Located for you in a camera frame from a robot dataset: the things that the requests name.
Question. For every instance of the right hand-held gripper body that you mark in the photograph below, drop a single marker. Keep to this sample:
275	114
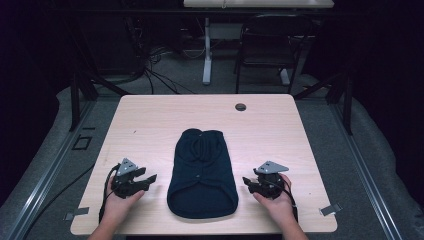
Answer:
270	182

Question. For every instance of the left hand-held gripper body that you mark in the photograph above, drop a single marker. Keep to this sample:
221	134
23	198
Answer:
125	180

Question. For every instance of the dark blue pet garment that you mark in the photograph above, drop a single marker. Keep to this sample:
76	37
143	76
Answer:
202	180

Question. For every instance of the person's right hand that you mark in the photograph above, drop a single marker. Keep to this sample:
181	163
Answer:
279	206

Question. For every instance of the person's left hand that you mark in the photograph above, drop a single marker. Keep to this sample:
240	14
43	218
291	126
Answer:
119	205

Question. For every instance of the grey tape strip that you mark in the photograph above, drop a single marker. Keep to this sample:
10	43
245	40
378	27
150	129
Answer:
330	209
77	212

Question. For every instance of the white desk foot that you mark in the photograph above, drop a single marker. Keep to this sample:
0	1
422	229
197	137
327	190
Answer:
284	76

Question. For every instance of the black folding chair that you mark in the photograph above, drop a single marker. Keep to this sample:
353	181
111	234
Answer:
271	50

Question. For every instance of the white desk leg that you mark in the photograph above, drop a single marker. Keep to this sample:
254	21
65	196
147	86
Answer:
207	53

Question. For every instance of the metal floor rail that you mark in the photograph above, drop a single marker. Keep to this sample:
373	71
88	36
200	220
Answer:
366	173
50	173

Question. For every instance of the black metal frame stand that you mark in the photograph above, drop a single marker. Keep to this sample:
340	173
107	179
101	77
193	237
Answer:
347	103
76	100

